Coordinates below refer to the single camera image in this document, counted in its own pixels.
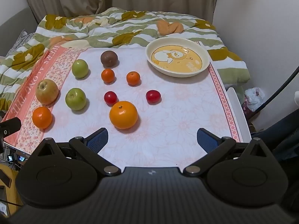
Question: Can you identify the yellow-brown pear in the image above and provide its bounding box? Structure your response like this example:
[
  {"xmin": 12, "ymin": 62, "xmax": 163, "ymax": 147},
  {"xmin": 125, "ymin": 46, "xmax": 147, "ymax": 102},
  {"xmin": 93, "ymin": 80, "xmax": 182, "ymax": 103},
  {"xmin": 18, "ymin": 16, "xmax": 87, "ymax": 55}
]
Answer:
[{"xmin": 36, "ymin": 80, "xmax": 59, "ymax": 105}]

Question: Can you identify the medium orange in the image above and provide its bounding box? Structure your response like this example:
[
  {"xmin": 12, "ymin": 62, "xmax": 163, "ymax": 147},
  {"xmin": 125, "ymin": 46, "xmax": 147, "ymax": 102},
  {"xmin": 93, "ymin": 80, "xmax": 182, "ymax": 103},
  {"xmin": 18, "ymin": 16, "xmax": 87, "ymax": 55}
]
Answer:
[{"xmin": 32, "ymin": 107, "xmax": 53, "ymax": 129}]

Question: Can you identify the red cherry tomato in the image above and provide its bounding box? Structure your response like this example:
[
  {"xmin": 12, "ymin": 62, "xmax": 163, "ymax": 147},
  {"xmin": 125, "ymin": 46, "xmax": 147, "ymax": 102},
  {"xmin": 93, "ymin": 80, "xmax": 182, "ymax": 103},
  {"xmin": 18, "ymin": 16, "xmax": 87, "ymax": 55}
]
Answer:
[
  {"xmin": 146, "ymin": 90, "xmax": 161, "ymax": 104},
  {"xmin": 104, "ymin": 91, "xmax": 118, "ymax": 105}
]

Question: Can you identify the grey headboard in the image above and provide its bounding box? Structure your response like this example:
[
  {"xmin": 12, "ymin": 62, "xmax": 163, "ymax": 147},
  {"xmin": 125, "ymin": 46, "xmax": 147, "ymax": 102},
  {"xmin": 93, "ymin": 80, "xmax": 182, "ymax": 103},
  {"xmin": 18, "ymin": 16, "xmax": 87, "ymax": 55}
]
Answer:
[{"xmin": 0, "ymin": 7, "xmax": 39, "ymax": 57}]

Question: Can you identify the small orange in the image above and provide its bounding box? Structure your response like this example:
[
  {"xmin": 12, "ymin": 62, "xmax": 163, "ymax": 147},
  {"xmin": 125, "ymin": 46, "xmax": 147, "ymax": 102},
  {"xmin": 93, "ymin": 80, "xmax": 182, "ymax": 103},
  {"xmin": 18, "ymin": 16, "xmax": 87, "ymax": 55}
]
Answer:
[
  {"xmin": 126, "ymin": 71, "xmax": 141, "ymax": 86},
  {"xmin": 101, "ymin": 69, "xmax": 115, "ymax": 84}
]

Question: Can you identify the cream plate with yellow print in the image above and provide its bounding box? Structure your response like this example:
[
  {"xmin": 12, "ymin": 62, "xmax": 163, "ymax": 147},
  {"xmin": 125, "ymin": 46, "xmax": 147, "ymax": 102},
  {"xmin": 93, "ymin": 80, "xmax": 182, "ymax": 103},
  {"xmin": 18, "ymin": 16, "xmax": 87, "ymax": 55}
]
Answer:
[{"xmin": 145, "ymin": 37, "xmax": 210, "ymax": 78}]

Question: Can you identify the brown kiwi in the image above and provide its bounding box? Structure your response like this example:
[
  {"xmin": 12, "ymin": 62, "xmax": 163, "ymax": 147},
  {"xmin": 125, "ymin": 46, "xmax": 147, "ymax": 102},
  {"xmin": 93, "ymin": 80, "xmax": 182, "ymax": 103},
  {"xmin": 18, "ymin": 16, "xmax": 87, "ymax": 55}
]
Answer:
[{"xmin": 100, "ymin": 51, "xmax": 118, "ymax": 67}]

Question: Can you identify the black cable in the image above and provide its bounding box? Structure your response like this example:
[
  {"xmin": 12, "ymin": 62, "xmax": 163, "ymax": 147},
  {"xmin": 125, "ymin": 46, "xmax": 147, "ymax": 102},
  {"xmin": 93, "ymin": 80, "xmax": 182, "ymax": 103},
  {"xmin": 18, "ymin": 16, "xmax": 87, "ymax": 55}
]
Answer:
[{"xmin": 252, "ymin": 65, "xmax": 299, "ymax": 120}]

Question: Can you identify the white furniture panel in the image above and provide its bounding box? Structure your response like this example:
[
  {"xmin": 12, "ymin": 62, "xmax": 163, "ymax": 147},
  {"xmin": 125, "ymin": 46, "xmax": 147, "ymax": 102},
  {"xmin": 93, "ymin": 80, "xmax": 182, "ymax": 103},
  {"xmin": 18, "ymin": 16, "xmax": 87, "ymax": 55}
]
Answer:
[{"xmin": 226, "ymin": 87, "xmax": 252, "ymax": 143}]

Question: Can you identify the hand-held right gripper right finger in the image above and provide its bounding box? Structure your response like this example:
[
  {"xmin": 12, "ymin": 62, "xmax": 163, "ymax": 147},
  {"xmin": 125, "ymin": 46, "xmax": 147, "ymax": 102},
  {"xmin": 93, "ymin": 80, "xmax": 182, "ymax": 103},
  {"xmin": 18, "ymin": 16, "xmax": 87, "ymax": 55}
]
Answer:
[{"xmin": 183, "ymin": 128, "xmax": 272, "ymax": 175}]

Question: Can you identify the green apple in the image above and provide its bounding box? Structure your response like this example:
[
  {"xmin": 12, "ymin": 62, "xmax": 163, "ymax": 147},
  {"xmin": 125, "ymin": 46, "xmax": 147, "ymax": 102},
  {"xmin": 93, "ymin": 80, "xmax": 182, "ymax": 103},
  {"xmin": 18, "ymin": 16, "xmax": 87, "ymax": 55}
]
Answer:
[
  {"xmin": 65, "ymin": 88, "xmax": 87, "ymax": 110},
  {"xmin": 71, "ymin": 59, "xmax": 89, "ymax": 78}
]

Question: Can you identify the person's dark trouser leg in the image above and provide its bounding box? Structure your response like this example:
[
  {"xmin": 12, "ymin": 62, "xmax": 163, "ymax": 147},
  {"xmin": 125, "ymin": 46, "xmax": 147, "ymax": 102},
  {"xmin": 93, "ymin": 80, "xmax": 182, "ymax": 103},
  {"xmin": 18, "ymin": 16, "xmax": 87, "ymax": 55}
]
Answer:
[{"xmin": 251, "ymin": 108, "xmax": 299, "ymax": 161}]

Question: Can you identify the green striped floral blanket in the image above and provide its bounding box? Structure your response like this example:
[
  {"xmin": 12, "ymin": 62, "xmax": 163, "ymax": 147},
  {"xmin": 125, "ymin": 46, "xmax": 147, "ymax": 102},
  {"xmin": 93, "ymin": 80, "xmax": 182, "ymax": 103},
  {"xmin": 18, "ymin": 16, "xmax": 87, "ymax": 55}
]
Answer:
[{"xmin": 0, "ymin": 7, "xmax": 251, "ymax": 112}]

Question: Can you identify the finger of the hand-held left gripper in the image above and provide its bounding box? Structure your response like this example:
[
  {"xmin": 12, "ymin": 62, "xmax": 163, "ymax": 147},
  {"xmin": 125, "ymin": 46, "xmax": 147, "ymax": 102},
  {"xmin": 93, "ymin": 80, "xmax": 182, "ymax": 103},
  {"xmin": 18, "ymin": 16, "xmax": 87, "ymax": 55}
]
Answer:
[{"xmin": 0, "ymin": 117, "xmax": 22, "ymax": 136}]

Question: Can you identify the large orange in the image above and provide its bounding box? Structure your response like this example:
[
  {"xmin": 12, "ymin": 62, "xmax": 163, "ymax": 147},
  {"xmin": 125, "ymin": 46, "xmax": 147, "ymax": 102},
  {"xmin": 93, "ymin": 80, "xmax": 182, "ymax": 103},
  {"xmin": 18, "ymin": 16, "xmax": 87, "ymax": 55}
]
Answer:
[{"xmin": 109, "ymin": 101, "xmax": 139, "ymax": 130}]

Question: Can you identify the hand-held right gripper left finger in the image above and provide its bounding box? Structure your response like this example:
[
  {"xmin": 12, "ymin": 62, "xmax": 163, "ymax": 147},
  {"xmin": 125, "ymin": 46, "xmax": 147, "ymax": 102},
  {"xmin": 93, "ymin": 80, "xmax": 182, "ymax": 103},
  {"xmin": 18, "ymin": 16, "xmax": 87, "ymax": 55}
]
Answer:
[{"xmin": 30, "ymin": 128, "xmax": 122, "ymax": 176}]

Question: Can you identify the white plastic bag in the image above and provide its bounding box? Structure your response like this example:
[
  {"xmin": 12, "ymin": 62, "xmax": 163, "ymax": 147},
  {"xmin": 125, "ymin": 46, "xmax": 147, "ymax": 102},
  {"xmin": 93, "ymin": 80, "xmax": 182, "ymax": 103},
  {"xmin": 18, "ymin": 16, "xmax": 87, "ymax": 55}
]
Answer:
[{"xmin": 244, "ymin": 87, "xmax": 265, "ymax": 112}]

